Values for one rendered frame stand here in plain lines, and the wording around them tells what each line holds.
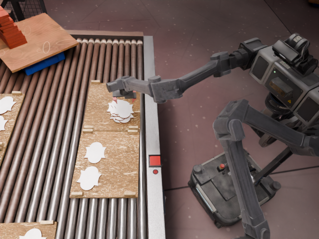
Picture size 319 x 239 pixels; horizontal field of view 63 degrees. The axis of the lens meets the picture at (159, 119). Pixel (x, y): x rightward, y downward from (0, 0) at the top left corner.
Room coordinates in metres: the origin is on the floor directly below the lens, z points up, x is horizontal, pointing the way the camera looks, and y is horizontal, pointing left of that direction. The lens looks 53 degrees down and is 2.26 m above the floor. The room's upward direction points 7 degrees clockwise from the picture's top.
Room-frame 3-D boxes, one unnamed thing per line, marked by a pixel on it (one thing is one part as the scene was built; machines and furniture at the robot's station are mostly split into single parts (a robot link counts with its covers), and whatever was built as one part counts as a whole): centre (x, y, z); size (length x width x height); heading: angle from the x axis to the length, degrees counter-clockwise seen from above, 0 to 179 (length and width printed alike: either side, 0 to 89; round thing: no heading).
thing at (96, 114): (1.09, 0.31, 0.93); 0.41 x 0.35 x 0.02; 8
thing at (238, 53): (1.06, -0.35, 1.45); 0.09 x 0.08 x 0.12; 36
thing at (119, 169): (0.68, 0.26, 0.93); 0.41 x 0.35 x 0.02; 7
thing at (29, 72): (1.49, 0.97, 0.97); 0.31 x 0.31 x 0.10; 48
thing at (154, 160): (0.72, 0.00, 0.92); 0.06 x 0.06 x 0.01; 8
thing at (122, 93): (1.06, 0.23, 1.13); 0.10 x 0.07 x 0.07; 103
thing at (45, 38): (1.54, 1.01, 1.03); 0.50 x 0.50 x 0.02; 48
